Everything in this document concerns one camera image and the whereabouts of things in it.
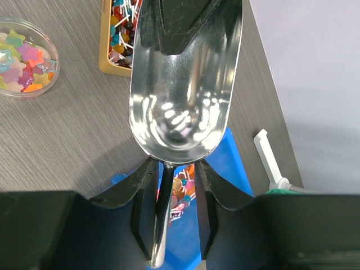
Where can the gold tin of lollipops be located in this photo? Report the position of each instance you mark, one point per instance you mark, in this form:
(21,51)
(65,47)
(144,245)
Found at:
(118,26)

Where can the white clothes rack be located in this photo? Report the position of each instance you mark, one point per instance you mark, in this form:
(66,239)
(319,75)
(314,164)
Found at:
(276,179)

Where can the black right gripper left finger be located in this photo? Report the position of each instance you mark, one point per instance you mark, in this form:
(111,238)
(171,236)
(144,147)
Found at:
(64,230)

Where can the clear plastic jar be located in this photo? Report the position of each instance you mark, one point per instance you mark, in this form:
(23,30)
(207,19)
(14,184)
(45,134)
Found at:
(30,63)

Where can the blue plastic bin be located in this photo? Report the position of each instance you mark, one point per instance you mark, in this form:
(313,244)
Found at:
(183,242)

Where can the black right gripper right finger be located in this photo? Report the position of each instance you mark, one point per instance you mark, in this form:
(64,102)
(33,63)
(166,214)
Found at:
(274,231)

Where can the silver metal scoop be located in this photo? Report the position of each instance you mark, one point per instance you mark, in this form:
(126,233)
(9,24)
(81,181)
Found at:
(183,71)

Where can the green garment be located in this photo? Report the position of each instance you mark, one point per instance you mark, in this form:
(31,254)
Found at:
(282,192)

